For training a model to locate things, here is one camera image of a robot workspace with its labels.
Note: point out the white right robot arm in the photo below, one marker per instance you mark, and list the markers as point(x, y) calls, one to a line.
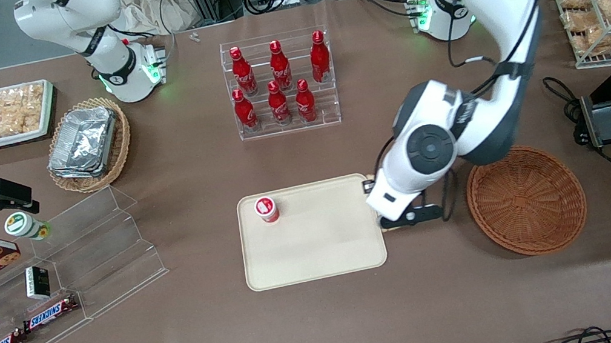
point(123, 71)

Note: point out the white rectangular snack tray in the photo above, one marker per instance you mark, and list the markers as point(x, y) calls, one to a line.
point(48, 114)

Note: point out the round brown wicker basket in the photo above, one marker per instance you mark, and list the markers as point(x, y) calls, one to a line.
point(525, 204)

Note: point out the beige plastic tray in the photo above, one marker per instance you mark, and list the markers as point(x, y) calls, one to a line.
point(317, 243)

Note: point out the oval light wicker basket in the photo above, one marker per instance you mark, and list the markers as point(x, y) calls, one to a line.
point(120, 145)

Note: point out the green lid white cup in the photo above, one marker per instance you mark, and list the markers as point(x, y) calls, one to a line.
point(23, 225)

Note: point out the aluminium foil container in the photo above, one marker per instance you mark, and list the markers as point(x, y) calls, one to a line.
point(83, 139)
point(79, 174)

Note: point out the clear bag rice crackers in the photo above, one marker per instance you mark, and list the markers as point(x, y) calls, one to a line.
point(28, 102)
point(0, 121)

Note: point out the red lid white cup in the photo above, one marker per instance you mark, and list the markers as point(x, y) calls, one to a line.
point(266, 209)

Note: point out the clear acrylic bottle rack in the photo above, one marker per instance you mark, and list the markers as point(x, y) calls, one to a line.
point(287, 128)

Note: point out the red cola bottle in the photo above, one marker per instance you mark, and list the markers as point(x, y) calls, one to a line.
point(280, 68)
point(243, 74)
point(305, 103)
point(278, 105)
point(244, 112)
point(319, 59)

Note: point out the beige cloth bag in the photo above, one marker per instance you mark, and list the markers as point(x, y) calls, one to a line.
point(151, 9)

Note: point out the small clear plastic piece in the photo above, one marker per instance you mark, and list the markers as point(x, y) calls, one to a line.
point(193, 37)

